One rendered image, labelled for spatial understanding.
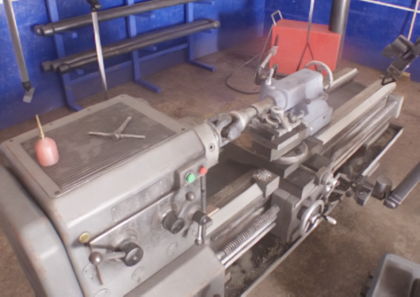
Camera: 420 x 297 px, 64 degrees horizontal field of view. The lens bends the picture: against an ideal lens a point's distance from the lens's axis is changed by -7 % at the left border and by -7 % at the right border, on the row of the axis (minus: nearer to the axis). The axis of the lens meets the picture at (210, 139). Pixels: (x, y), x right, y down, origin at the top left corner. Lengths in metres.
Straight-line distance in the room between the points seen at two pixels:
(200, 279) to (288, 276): 1.12
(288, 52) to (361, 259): 2.94
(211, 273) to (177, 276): 0.14
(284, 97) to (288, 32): 2.79
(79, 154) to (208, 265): 0.67
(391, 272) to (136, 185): 1.69
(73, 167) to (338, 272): 1.94
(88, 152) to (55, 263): 0.35
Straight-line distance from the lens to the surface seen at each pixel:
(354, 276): 2.60
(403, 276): 2.37
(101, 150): 1.17
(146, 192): 1.13
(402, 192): 1.75
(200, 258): 1.48
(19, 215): 1.10
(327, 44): 4.68
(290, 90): 1.99
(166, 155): 1.16
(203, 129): 1.51
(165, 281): 1.41
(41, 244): 1.05
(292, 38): 4.74
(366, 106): 2.74
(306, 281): 2.49
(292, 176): 1.81
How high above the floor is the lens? 1.97
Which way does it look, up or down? 33 degrees down
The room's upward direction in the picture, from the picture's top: straight up
